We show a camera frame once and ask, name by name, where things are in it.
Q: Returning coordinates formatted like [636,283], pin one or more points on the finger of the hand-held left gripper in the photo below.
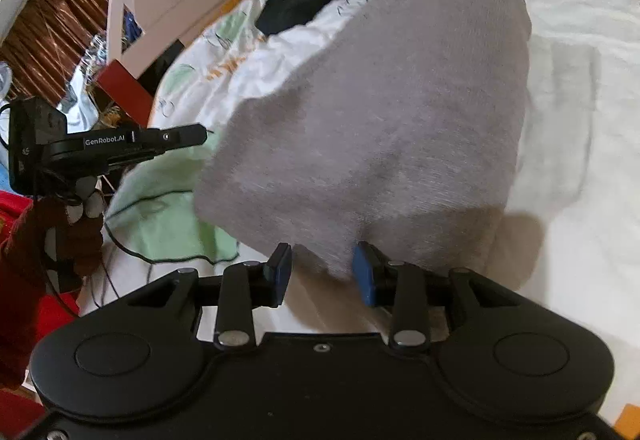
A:
[135,158]
[175,136]

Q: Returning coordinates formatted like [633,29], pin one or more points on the red box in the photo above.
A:
[127,92]

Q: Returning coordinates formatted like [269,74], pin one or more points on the leaf print duvet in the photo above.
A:
[575,119]

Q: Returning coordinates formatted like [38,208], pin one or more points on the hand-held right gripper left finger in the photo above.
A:
[279,272]

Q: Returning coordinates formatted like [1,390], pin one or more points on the black cloth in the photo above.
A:
[305,2]

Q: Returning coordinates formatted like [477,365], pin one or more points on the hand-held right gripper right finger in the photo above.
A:
[364,277]

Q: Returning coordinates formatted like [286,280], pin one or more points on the person's left hand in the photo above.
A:
[80,240]

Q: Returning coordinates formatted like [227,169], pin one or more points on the light blue cloth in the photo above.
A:
[75,99]

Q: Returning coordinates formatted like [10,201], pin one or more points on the grey knitted hoodie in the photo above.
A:
[380,119]

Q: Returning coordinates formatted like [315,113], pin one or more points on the brown curtain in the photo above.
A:
[55,24]

